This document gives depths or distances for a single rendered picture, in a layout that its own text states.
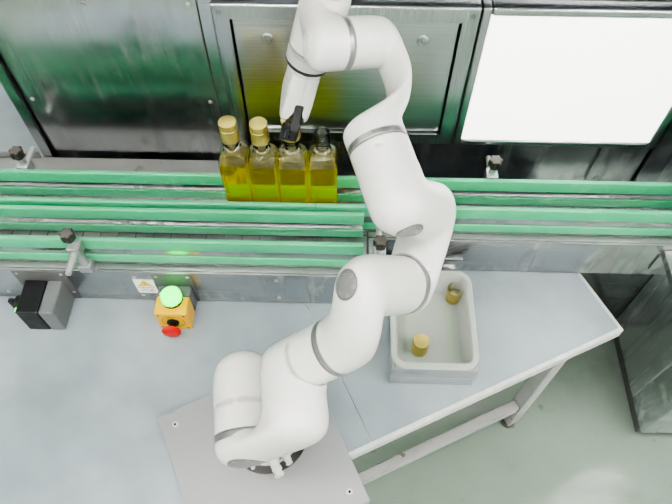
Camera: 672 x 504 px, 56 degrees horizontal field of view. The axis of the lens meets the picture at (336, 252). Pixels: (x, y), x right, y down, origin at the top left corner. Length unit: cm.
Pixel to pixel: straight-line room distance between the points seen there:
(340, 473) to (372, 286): 54
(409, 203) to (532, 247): 66
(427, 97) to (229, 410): 72
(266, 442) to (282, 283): 50
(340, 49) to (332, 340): 40
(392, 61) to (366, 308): 37
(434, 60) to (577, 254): 54
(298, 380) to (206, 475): 44
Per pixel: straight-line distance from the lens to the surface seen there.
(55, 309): 144
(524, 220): 137
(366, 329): 79
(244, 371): 98
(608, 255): 150
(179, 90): 138
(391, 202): 79
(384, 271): 80
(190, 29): 127
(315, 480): 125
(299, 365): 89
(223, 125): 118
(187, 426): 131
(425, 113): 133
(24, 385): 148
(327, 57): 90
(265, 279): 132
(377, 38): 93
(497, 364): 139
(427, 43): 121
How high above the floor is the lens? 200
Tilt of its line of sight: 58 degrees down
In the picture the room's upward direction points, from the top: straight up
